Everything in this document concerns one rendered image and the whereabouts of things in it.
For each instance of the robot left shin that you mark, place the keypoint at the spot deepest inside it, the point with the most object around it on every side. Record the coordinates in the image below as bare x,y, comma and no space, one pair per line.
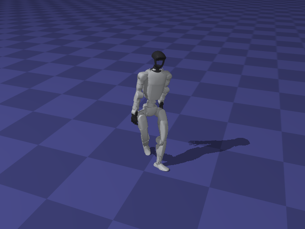
160,150

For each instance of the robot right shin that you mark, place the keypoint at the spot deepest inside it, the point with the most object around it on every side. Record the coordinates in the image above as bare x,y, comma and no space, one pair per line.
145,143

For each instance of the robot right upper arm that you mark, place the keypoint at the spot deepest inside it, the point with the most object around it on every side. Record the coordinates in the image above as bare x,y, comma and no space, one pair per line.
141,77

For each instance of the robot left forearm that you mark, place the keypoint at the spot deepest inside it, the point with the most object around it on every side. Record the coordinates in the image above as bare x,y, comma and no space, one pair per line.
162,98

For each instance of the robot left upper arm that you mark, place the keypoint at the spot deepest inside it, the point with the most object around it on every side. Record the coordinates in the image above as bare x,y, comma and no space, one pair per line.
166,88

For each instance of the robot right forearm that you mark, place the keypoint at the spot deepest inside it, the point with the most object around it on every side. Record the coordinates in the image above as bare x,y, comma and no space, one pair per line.
136,103

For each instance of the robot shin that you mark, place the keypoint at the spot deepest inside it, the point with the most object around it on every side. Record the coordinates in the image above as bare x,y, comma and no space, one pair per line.
145,143
160,150

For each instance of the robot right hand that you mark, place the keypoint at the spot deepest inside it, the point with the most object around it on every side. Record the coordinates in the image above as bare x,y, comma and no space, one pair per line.
134,118

